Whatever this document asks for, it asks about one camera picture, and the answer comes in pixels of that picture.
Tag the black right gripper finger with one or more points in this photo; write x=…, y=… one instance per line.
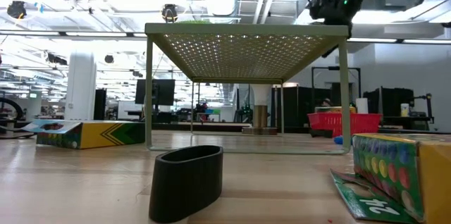
x=331, y=50

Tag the Crayola crayon box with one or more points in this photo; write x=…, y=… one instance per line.
x=105, y=134
x=387, y=171

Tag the black equipment desk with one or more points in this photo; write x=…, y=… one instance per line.
x=391, y=102

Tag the person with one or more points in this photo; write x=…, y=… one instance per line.
x=326, y=103

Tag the wide black cabinet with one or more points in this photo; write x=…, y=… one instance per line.
x=303, y=104

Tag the white cylinder container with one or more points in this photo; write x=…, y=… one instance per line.
x=361, y=105

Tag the red plastic basket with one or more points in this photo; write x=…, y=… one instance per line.
x=363, y=125

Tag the green perforated metal shelf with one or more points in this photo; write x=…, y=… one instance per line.
x=246, y=28

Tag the white bottle with yellow label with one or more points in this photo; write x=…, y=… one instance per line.
x=405, y=110

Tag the black background monitor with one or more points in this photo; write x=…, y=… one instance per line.
x=162, y=92

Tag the narrow black cabinet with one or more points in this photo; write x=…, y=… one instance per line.
x=100, y=104

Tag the white pillar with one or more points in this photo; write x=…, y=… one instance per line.
x=81, y=86

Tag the black background rig frame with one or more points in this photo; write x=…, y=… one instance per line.
x=334, y=68

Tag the black ceiling camera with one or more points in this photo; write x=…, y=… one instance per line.
x=170, y=12
x=16, y=10
x=109, y=59

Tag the black aluminium table frame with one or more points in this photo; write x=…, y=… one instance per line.
x=169, y=126

